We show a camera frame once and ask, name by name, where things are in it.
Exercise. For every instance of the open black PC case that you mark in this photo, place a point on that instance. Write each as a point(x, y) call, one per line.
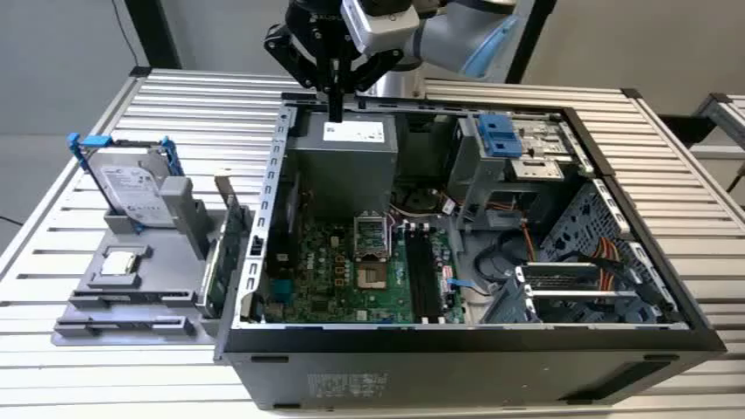
point(407, 379)

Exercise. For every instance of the perforated metal disk bay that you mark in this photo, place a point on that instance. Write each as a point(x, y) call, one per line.
point(562, 275)

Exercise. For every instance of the silver CPU chip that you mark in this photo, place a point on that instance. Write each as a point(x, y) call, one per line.
point(118, 263)

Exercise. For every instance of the neighbouring metal slat table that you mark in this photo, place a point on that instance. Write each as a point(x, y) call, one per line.
point(728, 105)

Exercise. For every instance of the CPU socket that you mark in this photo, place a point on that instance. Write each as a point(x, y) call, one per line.
point(373, 277)

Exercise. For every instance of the green graphics card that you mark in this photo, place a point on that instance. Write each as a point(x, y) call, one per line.
point(230, 244)

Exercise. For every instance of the blue plastic drive latch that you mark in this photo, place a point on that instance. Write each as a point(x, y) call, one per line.
point(499, 139)

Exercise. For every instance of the grey plastic parts rack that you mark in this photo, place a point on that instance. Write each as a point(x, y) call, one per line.
point(169, 262)

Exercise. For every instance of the black upright post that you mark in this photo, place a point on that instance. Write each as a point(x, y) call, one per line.
point(154, 30)
point(533, 39)

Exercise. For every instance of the black RAM slot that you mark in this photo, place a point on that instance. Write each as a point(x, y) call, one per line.
point(438, 272)
point(414, 272)
point(422, 272)
point(430, 272)

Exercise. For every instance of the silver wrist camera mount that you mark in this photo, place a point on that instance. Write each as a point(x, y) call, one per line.
point(379, 26)

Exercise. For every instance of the hard disk in blue carrier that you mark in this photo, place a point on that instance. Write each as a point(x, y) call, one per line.
point(131, 187)

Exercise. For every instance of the RAM stick with black chips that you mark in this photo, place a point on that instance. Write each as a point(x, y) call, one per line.
point(122, 325)
point(131, 299)

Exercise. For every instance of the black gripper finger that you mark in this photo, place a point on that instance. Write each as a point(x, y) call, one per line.
point(373, 70)
point(291, 57)

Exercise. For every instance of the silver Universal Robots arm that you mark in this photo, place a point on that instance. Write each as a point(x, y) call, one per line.
point(449, 35)

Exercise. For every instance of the green Dell motherboard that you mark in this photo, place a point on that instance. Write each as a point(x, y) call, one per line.
point(326, 279)

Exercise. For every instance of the grey power supply unit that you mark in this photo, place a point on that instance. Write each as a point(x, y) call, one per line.
point(343, 174)

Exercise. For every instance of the black case fan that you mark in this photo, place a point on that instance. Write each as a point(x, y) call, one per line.
point(289, 218)

